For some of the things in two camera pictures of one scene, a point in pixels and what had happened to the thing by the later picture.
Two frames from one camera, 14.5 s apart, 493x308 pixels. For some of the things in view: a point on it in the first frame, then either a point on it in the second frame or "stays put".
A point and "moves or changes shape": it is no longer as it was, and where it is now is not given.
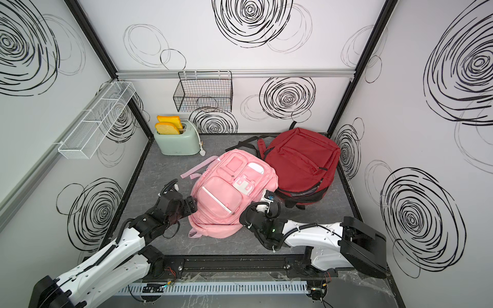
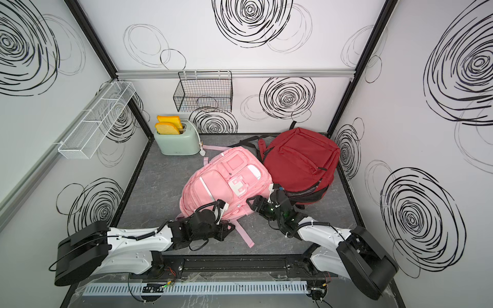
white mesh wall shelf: (84, 140) stays put
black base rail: (237, 266) stays put
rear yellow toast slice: (174, 120) stays put
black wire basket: (204, 91) stays put
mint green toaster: (187, 142) stays put
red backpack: (303, 162) stays put
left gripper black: (194, 206) to (224, 231)
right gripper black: (268, 216) to (257, 203)
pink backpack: (223, 188) moves or changes shape
